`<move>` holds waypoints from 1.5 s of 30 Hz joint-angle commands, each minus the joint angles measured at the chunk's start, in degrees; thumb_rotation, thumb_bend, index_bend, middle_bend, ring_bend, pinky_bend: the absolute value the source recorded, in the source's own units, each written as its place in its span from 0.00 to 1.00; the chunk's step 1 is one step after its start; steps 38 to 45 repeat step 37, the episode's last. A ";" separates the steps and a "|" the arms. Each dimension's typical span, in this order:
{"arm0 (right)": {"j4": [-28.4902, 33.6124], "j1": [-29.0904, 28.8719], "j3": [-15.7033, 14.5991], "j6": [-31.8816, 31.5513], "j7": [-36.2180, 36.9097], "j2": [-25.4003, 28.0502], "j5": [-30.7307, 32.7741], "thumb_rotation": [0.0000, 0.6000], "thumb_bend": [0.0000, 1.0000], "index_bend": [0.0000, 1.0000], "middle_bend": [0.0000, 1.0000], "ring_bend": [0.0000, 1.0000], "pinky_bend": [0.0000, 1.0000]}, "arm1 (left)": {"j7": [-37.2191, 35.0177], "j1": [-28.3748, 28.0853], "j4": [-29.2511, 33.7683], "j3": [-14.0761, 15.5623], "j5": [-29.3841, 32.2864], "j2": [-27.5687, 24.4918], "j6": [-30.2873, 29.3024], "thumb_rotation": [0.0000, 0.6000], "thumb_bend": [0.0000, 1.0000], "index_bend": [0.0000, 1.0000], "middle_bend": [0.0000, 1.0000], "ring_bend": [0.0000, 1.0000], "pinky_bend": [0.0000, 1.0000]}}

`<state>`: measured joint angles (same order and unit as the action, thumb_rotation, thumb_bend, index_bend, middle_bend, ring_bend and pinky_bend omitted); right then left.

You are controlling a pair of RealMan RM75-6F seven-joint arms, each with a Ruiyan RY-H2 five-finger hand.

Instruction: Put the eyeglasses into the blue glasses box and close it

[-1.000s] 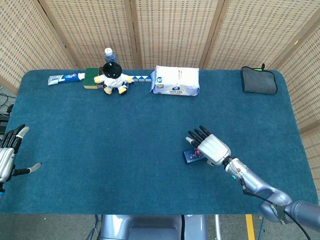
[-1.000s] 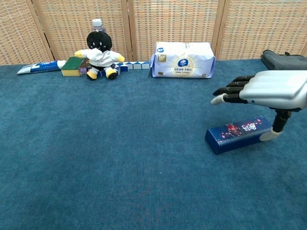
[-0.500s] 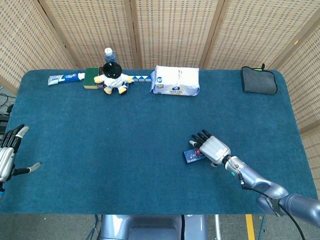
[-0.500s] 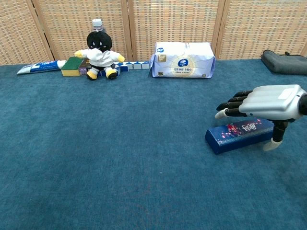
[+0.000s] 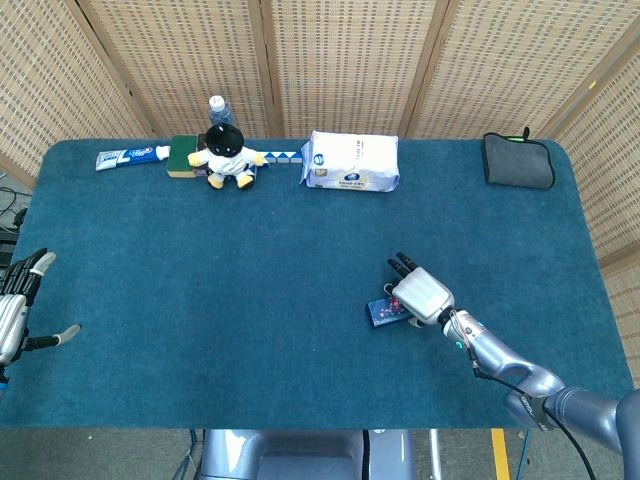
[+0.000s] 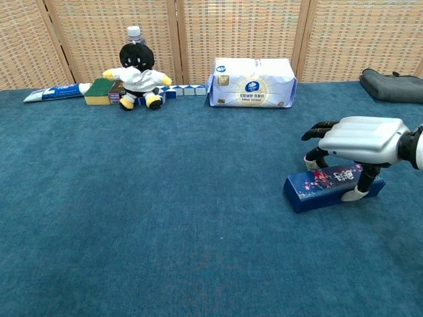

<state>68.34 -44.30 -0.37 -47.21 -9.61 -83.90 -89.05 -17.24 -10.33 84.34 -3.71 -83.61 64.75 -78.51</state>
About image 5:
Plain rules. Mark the blue folding glasses case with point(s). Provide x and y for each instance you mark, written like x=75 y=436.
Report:
x=385 y=312

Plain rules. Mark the green yellow sponge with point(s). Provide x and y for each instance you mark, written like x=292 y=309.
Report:
x=181 y=155

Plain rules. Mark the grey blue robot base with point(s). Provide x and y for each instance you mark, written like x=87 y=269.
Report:
x=300 y=455

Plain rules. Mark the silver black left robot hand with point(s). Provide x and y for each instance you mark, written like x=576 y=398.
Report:
x=15 y=310

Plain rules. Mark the grey metal table leg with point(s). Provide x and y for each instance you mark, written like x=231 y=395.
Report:
x=436 y=455

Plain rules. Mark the folded grey cloth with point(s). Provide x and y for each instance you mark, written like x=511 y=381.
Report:
x=517 y=162

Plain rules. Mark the white blue tissue pack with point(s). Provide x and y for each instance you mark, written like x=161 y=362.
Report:
x=350 y=160

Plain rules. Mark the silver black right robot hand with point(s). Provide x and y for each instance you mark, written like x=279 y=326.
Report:
x=425 y=297

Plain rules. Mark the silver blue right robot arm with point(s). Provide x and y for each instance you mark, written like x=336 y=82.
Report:
x=500 y=350

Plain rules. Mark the blue carpet table mat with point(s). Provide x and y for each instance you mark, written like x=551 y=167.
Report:
x=200 y=300

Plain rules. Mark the black headed plush doll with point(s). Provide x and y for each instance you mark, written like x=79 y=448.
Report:
x=227 y=157

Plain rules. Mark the blue white snake puzzle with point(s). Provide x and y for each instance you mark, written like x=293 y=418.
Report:
x=282 y=157

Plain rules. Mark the clear plastic water bottle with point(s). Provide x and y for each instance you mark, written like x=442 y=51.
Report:
x=220 y=114

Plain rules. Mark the blue white toothpaste tube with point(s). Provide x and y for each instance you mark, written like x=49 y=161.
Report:
x=130 y=157

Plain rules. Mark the dark brown small box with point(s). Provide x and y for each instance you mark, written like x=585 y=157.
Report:
x=202 y=142

